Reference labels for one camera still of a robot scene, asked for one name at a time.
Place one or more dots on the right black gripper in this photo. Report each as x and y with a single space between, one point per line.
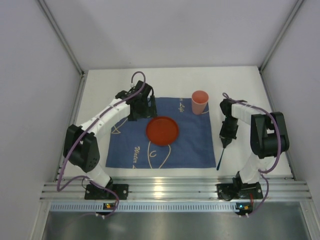
226 136

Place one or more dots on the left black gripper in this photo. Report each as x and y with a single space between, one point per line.
144 110

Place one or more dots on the orange plastic plate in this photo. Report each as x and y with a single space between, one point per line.
162 131

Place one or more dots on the pink plastic cup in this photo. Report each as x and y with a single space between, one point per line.
199 100

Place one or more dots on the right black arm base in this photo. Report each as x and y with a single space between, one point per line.
228 192

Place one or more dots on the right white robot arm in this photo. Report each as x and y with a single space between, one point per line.
268 140

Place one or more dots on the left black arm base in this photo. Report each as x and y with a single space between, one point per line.
92 192

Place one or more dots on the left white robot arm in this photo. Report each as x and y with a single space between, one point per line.
84 145

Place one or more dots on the aluminium frame rail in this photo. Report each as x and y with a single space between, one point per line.
180 189

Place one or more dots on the perforated grey cable duct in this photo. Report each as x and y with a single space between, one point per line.
151 207

